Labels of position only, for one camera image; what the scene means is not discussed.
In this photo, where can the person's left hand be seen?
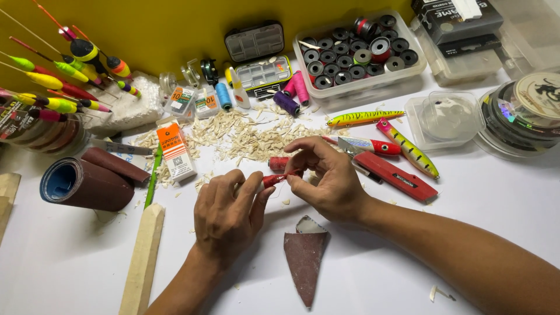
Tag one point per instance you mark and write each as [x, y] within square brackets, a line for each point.
[223, 218]

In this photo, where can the person's right hand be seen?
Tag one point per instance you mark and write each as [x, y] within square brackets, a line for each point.
[334, 188]

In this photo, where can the wooden float with red thread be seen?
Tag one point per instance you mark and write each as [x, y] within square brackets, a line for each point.
[274, 180]

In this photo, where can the red and silver fishing lure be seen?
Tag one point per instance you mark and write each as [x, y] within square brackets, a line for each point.
[376, 146]

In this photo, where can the red thread spool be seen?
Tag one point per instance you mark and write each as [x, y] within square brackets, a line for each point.
[278, 163]

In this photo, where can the red utility knife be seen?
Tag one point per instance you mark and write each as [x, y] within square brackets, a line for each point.
[396, 177]

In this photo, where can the yellow green striped fishing lure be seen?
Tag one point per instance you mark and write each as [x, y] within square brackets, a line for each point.
[363, 117]

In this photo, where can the triangular brown sandpaper piece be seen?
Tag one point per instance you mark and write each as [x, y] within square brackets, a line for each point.
[304, 258]

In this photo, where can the green pencil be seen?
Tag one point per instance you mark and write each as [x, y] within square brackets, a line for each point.
[153, 179]

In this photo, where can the orange and white glue box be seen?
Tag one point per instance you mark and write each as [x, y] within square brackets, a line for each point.
[176, 151]

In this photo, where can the pink yellow spotted fishing lure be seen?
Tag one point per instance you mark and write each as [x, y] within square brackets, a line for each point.
[409, 148]

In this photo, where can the pile of wood shavings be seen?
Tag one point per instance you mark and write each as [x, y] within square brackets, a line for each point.
[258, 138]

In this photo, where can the long pale wooden stick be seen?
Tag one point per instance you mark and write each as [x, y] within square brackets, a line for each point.
[142, 262]

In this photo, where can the purple thread spool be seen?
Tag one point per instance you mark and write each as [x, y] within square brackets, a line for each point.
[286, 103]

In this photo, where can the long pink thread spool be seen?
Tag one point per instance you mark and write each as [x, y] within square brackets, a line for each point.
[301, 87]

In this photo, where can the short pink thread spool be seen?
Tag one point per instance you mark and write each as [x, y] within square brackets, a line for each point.
[289, 89]

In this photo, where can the blue thread spool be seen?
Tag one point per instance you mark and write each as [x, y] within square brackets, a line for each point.
[223, 96]

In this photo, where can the grey metal blade strip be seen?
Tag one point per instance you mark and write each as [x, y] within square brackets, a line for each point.
[122, 148]

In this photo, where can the white glue bottle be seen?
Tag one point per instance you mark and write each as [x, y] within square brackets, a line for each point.
[239, 92]

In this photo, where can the clear square plastic box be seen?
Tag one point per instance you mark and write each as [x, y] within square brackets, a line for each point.
[444, 120]

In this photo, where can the brown sandpaper roll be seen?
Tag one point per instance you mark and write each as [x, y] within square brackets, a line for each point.
[96, 186]

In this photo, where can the clear tub of black bobbins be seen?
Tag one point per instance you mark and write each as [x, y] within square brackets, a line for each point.
[358, 57]

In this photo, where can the yellow thread spool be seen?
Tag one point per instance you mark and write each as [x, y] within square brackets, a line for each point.
[227, 74]

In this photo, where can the white foam block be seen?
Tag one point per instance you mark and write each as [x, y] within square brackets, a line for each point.
[131, 105]

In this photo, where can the small clear line spool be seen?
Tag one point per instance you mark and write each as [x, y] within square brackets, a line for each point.
[167, 82]

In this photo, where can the single wood shaving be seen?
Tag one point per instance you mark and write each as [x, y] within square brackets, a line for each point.
[439, 293]

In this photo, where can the black line winder tool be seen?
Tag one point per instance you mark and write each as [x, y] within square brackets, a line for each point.
[209, 71]

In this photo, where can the clear plastic clip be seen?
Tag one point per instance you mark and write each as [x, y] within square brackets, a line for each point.
[191, 72]

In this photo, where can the open yellow black tackle box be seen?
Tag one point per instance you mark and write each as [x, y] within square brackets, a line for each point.
[258, 57]

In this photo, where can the stack of fishing line spools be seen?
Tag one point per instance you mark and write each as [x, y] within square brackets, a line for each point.
[523, 113]

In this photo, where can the clear bin with black boxes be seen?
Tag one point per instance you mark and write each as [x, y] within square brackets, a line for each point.
[472, 39]

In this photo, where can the stack of brown line spools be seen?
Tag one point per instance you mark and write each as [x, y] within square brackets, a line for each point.
[39, 131]

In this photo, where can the bunch of colourful fishing floats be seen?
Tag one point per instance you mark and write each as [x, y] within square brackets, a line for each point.
[65, 74]

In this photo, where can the pale wooden blocks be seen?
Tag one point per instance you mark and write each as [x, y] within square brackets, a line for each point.
[8, 197]

